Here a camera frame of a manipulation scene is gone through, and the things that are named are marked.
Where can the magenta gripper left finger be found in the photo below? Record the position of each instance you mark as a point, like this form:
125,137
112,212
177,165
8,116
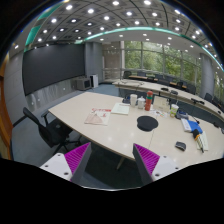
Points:
69,166

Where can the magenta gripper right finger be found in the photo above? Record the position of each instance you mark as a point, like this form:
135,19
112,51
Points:
151,166

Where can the black computer mouse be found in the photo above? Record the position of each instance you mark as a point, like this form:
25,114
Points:
180,145

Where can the black round mouse pad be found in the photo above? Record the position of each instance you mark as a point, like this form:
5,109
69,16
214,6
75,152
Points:
147,123

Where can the black office chair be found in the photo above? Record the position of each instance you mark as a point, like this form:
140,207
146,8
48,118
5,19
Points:
54,133

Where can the yellow black tool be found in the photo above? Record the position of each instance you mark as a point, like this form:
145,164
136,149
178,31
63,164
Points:
197,138

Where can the red and white magazine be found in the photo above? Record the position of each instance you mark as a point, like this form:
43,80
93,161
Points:
98,117

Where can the blue folder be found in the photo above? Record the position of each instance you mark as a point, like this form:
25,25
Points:
191,126

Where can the green paper cup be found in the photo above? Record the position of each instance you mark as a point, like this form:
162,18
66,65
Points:
173,110

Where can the white jar with lid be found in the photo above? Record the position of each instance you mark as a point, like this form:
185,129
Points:
141,102

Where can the white booklet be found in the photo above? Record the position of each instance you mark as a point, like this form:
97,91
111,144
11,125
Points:
121,108

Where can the white paper cup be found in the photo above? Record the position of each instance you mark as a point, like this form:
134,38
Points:
133,100

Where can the red thermos bottle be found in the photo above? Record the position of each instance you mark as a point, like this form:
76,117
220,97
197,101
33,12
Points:
148,100

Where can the grey box speaker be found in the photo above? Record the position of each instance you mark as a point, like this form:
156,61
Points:
83,84

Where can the white cabinet unit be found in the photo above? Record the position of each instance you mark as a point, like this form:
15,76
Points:
94,80

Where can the large black wall screen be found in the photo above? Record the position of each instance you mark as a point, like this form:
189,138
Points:
52,64

